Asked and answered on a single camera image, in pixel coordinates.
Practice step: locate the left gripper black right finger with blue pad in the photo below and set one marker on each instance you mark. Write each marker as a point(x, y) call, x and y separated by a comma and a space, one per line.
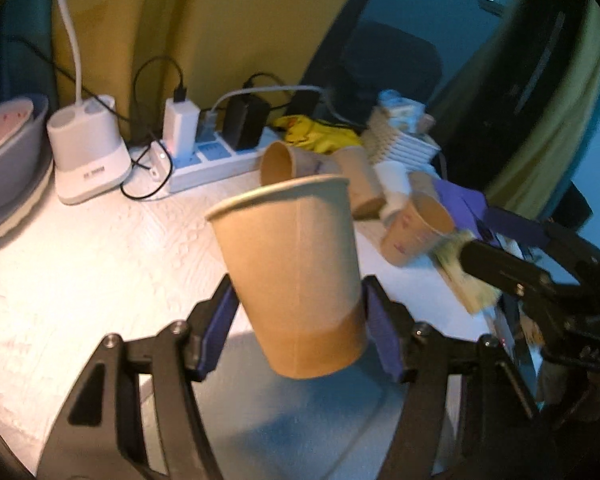
point(499, 433)

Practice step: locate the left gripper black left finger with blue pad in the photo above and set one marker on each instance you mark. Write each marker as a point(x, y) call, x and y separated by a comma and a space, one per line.
point(98, 433)

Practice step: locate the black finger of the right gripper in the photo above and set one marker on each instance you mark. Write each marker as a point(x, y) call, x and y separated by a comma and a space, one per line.
point(516, 277)

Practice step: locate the plain brown paper cup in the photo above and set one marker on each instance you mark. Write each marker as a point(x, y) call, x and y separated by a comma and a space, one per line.
point(290, 250)

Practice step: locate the tilted printed paper cup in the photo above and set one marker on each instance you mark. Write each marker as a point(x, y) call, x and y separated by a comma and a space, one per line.
point(417, 229)

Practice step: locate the white small cup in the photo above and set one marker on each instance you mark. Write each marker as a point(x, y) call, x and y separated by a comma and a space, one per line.
point(396, 186)

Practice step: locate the lying brown paper cup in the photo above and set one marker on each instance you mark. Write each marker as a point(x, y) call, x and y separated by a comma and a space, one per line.
point(366, 194)

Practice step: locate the lying printed paper cup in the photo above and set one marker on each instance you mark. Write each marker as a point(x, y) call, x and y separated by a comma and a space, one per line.
point(282, 162)

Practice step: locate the green patterned packet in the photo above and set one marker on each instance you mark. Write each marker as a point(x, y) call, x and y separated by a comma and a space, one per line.
point(473, 294)

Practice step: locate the purple cloth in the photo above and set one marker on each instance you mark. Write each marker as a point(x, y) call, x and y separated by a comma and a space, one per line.
point(470, 211)

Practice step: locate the white ribbed box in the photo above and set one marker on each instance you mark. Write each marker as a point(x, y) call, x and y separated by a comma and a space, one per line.
point(398, 130)

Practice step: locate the white scalloped plate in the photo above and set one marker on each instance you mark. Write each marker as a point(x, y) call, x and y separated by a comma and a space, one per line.
point(15, 211)

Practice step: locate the yellow plastic bag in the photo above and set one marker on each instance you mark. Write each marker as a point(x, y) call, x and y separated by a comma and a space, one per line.
point(313, 135)

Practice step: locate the dark chair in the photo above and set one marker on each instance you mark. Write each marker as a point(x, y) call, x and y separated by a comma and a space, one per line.
point(380, 57)

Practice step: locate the white power strip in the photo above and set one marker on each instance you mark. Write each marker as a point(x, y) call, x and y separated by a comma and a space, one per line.
point(210, 162)

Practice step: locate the grey bowl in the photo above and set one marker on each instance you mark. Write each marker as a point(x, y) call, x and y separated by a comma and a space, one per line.
point(22, 125)

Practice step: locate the white lamp base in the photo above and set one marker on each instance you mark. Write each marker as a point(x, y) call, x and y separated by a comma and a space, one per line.
point(89, 153)

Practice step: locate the black plug adapter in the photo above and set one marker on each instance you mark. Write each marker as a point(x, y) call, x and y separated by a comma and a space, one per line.
point(244, 120)

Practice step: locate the white plug adapter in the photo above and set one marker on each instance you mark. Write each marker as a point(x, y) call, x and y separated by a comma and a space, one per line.
point(180, 122)

